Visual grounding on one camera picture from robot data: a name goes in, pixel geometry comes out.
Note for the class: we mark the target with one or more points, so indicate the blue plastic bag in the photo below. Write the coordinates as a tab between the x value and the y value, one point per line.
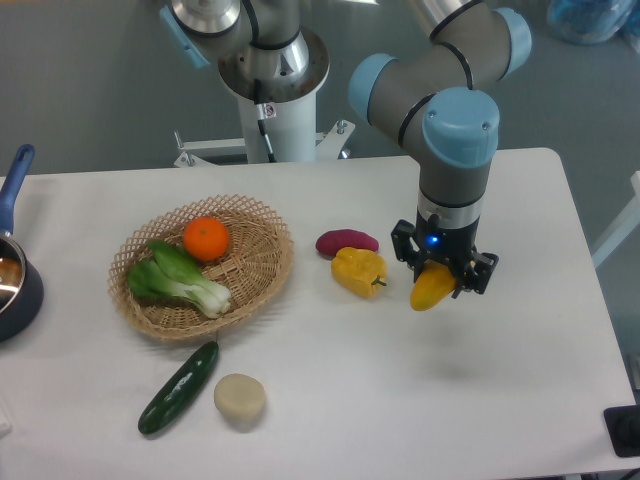
594	22

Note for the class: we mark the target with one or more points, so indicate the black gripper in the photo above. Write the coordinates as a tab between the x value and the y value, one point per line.
446	236

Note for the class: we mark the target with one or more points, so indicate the woven wicker basket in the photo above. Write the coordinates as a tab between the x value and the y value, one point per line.
254	267

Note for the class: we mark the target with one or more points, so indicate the orange fruit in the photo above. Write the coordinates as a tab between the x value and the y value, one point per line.
206	238

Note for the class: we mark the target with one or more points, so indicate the blue saucepan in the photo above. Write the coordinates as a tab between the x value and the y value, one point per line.
22	290

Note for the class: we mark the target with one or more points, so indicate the black device at table edge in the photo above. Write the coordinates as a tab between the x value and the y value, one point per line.
623	428

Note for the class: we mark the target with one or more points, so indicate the yellow mango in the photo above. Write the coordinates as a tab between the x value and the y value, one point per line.
434	283

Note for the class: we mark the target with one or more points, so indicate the white frame at right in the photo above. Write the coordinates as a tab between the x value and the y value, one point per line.
619	229

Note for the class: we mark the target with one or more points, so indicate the green cucumber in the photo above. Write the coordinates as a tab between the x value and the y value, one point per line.
178	393

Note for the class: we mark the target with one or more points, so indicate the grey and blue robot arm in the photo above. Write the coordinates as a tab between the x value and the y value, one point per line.
434	108

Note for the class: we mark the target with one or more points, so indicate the green bok choy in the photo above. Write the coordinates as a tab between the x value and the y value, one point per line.
172	273

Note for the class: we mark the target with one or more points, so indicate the yellow bell pepper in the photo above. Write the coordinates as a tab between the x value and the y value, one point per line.
361	271

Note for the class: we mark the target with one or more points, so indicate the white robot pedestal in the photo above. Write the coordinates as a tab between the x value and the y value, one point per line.
272	133

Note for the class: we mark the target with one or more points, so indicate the purple sweet potato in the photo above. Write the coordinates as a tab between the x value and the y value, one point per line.
331	242

